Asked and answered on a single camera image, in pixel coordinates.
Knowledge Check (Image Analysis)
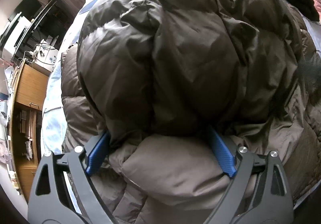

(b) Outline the brown puffer down jacket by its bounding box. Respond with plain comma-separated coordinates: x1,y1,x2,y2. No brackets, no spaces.
60,0,321,224

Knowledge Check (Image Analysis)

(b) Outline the wooden bedside desk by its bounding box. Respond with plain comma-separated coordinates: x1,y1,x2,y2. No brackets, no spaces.
8,59,48,201

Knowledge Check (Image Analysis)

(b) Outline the white floral storage box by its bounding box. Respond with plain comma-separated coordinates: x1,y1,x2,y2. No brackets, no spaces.
32,43,58,76

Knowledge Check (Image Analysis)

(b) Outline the black flat monitor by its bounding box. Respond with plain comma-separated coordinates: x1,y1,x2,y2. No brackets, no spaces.
15,0,76,54

